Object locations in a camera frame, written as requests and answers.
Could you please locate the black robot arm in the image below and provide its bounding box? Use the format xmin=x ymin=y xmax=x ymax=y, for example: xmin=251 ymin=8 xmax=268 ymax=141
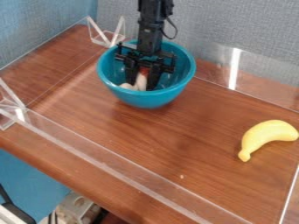
xmin=114 ymin=0 xmax=176 ymax=90

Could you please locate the clear acrylic corner bracket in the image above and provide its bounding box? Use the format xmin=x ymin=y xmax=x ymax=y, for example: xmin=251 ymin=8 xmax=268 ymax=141
xmin=86 ymin=16 xmax=126 ymax=48

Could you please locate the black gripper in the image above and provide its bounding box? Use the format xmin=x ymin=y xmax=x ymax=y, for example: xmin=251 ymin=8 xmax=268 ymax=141
xmin=114 ymin=42 xmax=176 ymax=91

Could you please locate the clear acrylic front barrier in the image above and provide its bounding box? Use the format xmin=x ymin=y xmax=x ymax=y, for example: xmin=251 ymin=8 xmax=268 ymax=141
xmin=0 ymin=109 xmax=251 ymax=224

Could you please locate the white block under table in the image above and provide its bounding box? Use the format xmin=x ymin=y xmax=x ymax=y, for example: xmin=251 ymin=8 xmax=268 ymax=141
xmin=46 ymin=192 xmax=101 ymax=224

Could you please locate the yellow toy banana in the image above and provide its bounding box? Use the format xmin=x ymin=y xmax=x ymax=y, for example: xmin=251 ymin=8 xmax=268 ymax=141
xmin=237 ymin=120 xmax=299 ymax=162

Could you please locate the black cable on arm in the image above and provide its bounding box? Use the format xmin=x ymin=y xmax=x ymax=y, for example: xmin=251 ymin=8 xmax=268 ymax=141
xmin=160 ymin=16 xmax=179 ymax=40

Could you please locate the blue bowl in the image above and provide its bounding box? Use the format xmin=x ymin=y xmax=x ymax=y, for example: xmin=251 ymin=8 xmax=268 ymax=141
xmin=96 ymin=41 xmax=196 ymax=109

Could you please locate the white and red toy mushroom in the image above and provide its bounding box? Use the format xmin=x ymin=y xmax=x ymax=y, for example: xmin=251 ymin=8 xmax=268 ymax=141
xmin=118 ymin=68 xmax=149 ymax=91

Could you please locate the clear acrylic left bracket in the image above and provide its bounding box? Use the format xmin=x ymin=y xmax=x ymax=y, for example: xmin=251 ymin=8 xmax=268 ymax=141
xmin=0 ymin=78 xmax=26 ymax=130

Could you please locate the clear acrylic back barrier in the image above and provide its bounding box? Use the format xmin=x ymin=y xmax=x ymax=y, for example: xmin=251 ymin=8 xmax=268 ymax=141
xmin=191 ymin=41 xmax=299 ymax=113

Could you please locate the clear acrylic barrier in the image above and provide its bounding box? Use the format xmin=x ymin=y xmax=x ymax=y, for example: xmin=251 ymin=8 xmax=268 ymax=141
xmin=191 ymin=41 xmax=299 ymax=113
xmin=0 ymin=109 xmax=251 ymax=224

